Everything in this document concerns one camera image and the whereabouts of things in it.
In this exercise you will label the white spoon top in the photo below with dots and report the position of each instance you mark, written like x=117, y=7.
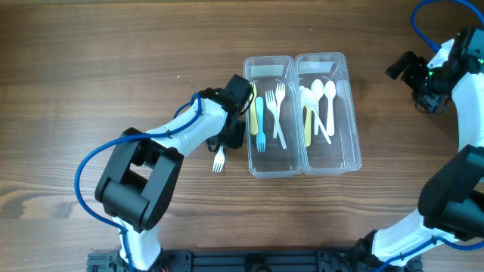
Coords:
x=317, y=88

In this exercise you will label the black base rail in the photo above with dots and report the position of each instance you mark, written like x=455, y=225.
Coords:
x=323, y=260

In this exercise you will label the white spoon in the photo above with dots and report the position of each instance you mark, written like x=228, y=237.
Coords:
x=317, y=88
x=330, y=93
x=309, y=100

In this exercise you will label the white fork pile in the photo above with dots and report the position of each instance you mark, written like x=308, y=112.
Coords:
x=279, y=96

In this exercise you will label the yellow-green spoon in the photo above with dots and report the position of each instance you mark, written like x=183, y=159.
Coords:
x=308, y=127

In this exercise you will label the white spoon lone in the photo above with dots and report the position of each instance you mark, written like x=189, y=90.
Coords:
x=301, y=97

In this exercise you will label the yellow fork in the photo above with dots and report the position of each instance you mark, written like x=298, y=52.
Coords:
x=253, y=119

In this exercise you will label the light blue fork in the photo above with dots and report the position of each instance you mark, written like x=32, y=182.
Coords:
x=260, y=137

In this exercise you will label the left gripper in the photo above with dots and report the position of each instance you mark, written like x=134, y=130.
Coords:
x=238, y=137

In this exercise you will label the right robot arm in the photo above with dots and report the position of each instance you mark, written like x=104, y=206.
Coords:
x=449, y=210

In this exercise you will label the clear plastic container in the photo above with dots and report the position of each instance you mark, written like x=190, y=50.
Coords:
x=276, y=162
x=344, y=154

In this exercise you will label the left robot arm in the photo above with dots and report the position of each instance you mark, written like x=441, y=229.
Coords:
x=137, y=184

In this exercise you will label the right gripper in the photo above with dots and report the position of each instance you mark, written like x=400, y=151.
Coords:
x=417, y=64

